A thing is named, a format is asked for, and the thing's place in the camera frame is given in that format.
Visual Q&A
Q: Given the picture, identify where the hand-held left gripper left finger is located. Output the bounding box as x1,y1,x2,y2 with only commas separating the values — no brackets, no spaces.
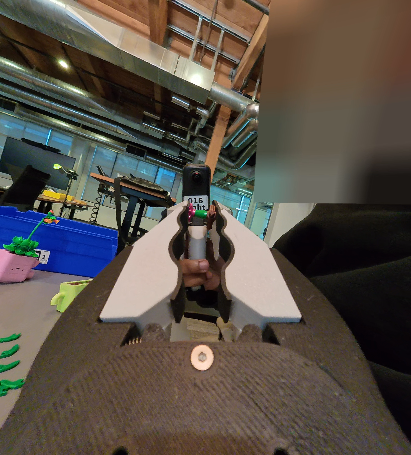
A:
100,201,189,338

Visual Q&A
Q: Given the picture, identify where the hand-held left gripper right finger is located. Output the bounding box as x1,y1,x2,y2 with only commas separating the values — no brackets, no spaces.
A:
213,200,303,338

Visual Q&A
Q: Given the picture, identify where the person's right forearm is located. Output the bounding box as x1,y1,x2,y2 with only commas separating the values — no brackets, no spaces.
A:
273,203,411,285

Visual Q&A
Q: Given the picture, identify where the person's right hand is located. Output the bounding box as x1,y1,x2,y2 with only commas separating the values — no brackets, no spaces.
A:
179,249,227,292

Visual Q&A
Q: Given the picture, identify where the black bag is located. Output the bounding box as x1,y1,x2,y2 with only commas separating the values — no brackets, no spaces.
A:
114,176,172,200

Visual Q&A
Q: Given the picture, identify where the wooden top standing desk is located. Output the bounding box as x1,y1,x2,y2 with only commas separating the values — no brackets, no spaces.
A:
89,172,177,246

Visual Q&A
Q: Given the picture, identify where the lime green toy pot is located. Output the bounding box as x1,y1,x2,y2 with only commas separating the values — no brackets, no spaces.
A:
50,279,93,313

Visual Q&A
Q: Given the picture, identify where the blue plastic bin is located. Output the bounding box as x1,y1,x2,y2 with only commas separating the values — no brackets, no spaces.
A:
0,204,119,278

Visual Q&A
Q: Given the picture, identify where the yellow plastic bin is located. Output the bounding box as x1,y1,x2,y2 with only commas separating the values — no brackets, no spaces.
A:
41,189,75,201

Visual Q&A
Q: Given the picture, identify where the pink toy pot with plant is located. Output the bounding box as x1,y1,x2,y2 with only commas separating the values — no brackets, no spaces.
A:
0,210,60,284

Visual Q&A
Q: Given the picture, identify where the large black monitor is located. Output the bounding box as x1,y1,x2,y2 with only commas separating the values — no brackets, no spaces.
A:
0,137,77,191

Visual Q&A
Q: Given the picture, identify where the black office chair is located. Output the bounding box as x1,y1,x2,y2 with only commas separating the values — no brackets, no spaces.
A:
0,164,51,212

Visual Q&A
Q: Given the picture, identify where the person's black jacket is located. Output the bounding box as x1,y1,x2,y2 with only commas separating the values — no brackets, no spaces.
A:
309,270,411,455

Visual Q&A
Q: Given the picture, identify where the scatter of green toy leaves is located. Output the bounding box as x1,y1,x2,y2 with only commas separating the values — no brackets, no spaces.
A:
0,332,26,449

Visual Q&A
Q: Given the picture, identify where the wooden post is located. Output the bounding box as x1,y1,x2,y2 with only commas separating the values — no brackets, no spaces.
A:
204,105,233,168

